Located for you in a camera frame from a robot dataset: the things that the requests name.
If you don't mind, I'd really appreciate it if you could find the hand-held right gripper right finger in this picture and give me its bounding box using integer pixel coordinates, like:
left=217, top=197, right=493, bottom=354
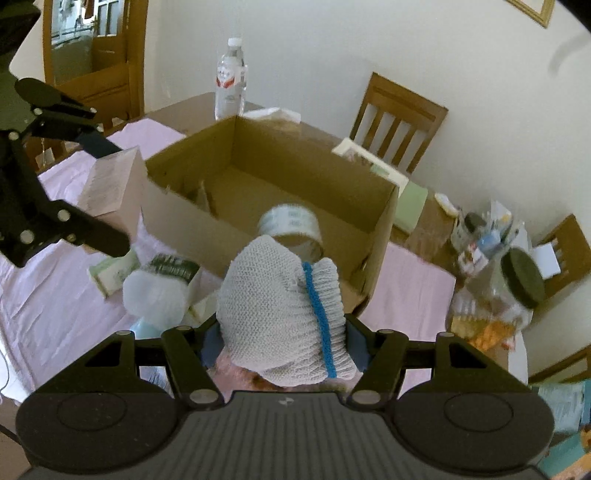
left=344, top=313, right=505, bottom=411

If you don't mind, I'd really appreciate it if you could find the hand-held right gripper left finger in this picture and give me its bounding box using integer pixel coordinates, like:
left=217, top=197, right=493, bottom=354
left=84, top=323, right=225, bottom=411

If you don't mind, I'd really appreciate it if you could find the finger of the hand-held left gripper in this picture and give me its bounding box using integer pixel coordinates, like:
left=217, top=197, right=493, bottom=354
left=0, top=129, right=131, bottom=268
left=16, top=78, right=124, bottom=158

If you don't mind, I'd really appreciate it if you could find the white green tissue pack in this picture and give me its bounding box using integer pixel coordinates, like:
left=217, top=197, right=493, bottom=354
left=88, top=249, right=141, bottom=298

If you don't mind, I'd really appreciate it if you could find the clear bag with black dot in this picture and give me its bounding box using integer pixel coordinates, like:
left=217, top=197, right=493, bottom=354
left=79, top=145, right=148, bottom=243

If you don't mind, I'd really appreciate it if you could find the white blue ball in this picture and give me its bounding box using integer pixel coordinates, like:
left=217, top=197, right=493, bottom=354
left=122, top=270, right=190, bottom=342

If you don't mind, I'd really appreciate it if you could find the dark green medical pack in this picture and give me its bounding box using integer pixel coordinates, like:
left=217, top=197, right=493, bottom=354
left=148, top=253, right=201, bottom=287

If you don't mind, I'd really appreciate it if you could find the large cardboard box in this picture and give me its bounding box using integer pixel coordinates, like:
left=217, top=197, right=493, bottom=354
left=141, top=114, right=399, bottom=319

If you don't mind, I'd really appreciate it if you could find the white paper packet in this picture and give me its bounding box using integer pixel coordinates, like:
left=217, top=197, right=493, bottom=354
left=184, top=295, right=219, bottom=329

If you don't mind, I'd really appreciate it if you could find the wooden glass door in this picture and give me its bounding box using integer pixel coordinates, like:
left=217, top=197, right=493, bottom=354
left=42, top=0, right=149, bottom=130

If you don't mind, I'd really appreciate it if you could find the orange snack pack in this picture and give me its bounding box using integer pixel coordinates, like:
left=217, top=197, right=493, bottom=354
left=450, top=314, right=518, bottom=352

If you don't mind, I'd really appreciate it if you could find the white green-print pouch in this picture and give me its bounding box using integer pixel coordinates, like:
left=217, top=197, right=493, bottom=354
left=256, top=203, right=325, bottom=261

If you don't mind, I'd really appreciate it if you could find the clear plastic water bottle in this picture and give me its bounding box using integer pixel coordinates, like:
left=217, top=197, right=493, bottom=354
left=213, top=37, right=249, bottom=121

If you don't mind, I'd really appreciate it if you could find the pale green folder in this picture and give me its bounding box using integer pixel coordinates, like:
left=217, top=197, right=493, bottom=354
left=392, top=181, right=430, bottom=232

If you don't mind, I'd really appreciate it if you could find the small jar dark lid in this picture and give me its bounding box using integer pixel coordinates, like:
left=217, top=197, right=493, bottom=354
left=455, top=210, right=483, bottom=250

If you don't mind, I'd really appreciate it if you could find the clear jar black lid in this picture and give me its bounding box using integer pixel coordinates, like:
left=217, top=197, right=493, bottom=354
left=462, top=247, right=546, bottom=324

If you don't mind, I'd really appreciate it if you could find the white tissue bundle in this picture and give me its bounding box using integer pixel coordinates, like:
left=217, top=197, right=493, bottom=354
left=243, top=107, right=302, bottom=124

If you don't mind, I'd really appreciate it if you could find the wooden chair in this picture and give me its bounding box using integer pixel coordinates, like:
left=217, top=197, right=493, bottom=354
left=348, top=71, right=450, bottom=175
left=531, top=213, right=591, bottom=298
left=529, top=346, right=591, bottom=384

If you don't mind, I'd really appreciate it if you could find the pale teal bag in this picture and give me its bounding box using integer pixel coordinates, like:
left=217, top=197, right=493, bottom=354
left=531, top=378, right=591, bottom=435

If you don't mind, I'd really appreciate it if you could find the teal box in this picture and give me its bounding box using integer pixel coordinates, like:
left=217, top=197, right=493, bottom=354
left=545, top=431, right=591, bottom=478

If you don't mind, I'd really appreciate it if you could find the gold picture frame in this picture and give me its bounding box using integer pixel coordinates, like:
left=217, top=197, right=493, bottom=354
left=505, top=0, right=556, bottom=28

